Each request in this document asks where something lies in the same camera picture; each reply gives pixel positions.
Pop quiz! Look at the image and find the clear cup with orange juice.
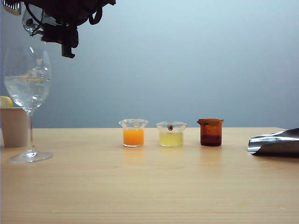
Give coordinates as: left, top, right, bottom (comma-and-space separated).
118, 119, 150, 147

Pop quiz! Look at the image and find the clear cup with pale juice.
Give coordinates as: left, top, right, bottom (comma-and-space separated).
155, 120, 188, 147

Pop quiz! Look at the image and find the smoky grey measuring cup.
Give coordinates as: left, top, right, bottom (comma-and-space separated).
22, 4, 60, 39

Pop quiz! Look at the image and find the looped black cable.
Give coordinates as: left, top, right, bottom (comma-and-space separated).
88, 6, 105, 26

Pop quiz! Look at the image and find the clear wine glass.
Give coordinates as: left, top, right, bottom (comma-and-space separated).
3, 46, 54, 164

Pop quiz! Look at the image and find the beige paper cup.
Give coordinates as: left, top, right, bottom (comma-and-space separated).
0, 107, 29, 148

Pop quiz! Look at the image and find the yellow lemon slice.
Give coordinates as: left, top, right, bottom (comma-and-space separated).
0, 95, 14, 108

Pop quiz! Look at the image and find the amber glass measuring cup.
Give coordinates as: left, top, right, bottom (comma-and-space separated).
197, 118, 224, 147

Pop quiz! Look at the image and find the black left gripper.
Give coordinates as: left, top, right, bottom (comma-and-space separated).
22, 0, 116, 59

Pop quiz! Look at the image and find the silver foil bag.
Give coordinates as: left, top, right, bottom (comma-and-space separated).
248, 127, 299, 158

